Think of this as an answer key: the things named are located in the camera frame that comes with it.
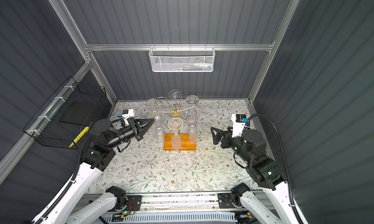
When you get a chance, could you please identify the white wire mesh basket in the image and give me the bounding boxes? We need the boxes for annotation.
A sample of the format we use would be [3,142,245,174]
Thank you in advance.
[149,48,216,73]

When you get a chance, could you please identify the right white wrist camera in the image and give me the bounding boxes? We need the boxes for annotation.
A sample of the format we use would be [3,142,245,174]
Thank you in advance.
[231,114,247,138]

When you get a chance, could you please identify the gold wire glass rack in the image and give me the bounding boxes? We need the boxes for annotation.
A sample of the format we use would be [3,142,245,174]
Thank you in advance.
[156,96,198,127]

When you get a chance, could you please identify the items in white basket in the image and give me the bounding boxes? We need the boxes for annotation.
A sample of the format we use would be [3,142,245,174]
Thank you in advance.
[171,62,214,72]

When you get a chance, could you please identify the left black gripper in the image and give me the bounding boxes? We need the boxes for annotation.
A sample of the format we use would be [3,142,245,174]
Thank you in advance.
[107,117,153,152]

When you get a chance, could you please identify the floral table mat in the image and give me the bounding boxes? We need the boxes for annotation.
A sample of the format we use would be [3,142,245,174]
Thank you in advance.
[86,99,258,194]

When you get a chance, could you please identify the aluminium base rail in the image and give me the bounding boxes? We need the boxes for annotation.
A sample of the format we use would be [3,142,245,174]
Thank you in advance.
[67,185,299,224]

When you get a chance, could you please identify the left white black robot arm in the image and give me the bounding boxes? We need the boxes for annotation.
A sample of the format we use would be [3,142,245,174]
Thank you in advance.
[32,117,154,224]

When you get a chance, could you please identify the clear wine glass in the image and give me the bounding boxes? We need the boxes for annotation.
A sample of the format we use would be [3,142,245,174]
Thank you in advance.
[186,95,199,106]
[148,98,157,113]
[167,117,183,151]
[150,111,165,145]
[168,90,182,100]
[186,109,197,144]

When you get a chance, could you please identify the orange wooden rack base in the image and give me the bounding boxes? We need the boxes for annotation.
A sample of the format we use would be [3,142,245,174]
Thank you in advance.
[163,133,196,151]

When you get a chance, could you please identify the yellow striped item in basket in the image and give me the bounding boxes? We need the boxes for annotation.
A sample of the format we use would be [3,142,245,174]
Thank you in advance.
[68,126,89,149]

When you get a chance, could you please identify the black wire mesh basket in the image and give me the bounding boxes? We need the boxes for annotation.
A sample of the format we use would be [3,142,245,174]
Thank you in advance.
[23,77,109,150]

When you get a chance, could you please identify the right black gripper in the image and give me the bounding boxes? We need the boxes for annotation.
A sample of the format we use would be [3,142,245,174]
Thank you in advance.
[211,124,250,165]

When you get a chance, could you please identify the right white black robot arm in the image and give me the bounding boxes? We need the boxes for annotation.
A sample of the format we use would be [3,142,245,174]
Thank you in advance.
[211,127,303,224]

